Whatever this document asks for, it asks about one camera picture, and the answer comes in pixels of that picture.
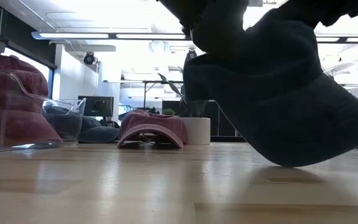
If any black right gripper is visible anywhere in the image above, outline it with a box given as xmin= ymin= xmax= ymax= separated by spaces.
xmin=157 ymin=0 xmax=250 ymax=37

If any navy blue baseball cap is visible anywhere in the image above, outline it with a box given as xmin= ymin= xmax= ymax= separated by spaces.
xmin=182 ymin=7 xmax=358 ymax=168
xmin=44 ymin=105 xmax=121 ymax=144

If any green snake plant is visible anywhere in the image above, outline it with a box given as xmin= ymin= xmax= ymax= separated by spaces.
xmin=157 ymin=73 xmax=209 ymax=118

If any white plant pot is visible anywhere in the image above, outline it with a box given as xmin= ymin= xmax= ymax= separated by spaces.
xmin=181 ymin=117 xmax=211 ymax=146

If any black computer monitor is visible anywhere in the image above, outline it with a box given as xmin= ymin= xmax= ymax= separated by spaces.
xmin=78 ymin=95 xmax=115 ymax=118

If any clear plastic bin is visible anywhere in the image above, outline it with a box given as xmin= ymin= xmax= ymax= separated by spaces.
xmin=0 ymin=67 xmax=87 ymax=154

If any black ceiling camera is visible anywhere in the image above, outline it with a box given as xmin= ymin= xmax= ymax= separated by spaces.
xmin=185 ymin=49 xmax=198 ymax=63
xmin=82 ymin=52 xmax=96 ymax=65

